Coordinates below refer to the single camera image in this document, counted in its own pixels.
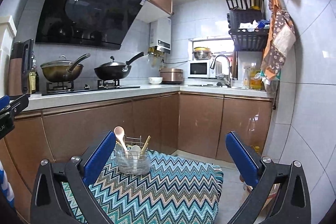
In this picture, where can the person's left hand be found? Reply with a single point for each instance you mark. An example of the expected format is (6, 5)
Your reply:
(4, 182)

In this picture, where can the dark sauce bottle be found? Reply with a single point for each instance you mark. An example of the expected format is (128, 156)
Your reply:
(37, 79)

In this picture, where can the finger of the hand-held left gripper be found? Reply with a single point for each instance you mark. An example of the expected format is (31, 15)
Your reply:
(4, 102)
(21, 104)

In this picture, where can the black wok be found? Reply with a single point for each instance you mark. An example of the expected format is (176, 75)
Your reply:
(110, 73)

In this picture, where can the black glass range hood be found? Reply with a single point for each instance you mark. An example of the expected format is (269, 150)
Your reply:
(89, 11)

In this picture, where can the white water heater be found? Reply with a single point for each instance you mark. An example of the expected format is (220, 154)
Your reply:
(161, 32)

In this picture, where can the clear plastic utensil holder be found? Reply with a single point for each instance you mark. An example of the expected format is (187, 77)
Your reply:
(134, 166)

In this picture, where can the pale white ceramic spoon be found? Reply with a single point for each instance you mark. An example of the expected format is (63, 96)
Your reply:
(119, 146)

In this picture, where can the brass wok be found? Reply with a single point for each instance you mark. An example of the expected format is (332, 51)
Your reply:
(60, 74)

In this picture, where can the white rag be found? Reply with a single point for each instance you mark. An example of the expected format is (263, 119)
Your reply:
(248, 26)

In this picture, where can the black gas stove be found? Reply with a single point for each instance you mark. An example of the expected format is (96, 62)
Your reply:
(84, 90)

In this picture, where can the copper rice cooker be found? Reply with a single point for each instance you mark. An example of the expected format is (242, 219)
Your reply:
(172, 77)

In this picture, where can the wooden chopstick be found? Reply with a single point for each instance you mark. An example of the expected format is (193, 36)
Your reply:
(145, 146)
(147, 141)

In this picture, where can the glass wok lid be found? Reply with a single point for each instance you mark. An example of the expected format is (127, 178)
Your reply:
(59, 64)

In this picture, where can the white microwave oven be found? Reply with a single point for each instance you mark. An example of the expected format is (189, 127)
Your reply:
(198, 69)

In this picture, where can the kitchen window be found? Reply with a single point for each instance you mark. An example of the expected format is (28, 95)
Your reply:
(218, 44)

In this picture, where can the zigzag patterned knit cloth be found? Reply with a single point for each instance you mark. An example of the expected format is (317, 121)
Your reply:
(162, 187)

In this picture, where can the orange floral apron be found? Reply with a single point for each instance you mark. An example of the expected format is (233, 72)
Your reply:
(281, 37)

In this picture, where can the cooking oil bottle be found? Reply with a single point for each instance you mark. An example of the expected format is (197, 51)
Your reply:
(32, 77)

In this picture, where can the white bowl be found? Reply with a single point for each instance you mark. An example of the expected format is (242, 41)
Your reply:
(155, 80)

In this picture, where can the black dish rack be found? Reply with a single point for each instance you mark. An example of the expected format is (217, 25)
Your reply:
(246, 39)

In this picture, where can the blue rag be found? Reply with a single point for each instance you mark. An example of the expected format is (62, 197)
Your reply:
(263, 24)

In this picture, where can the copper and black kettle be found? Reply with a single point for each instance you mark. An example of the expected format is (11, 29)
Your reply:
(17, 69)

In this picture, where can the yellow detergent bottle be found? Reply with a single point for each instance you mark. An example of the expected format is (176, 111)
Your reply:
(256, 79)

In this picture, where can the steel kitchen faucet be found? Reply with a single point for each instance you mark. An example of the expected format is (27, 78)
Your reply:
(227, 64)

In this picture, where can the white cabinet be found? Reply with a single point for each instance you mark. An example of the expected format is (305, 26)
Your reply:
(6, 56)

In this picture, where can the clear spray bottle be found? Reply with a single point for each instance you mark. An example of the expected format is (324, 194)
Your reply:
(246, 77)

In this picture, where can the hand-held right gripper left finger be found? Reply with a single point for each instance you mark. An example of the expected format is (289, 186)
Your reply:
(98, 161)

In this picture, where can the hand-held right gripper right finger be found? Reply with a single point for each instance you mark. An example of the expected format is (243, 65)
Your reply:
(242, 161)

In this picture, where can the white kitchen countertop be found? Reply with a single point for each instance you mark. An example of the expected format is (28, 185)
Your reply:
(157, 88)

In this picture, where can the steel bowl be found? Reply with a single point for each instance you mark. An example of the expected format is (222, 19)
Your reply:
(202, 55)

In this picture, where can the yellow bowl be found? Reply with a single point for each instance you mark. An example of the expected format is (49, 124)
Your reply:
(202, 48)

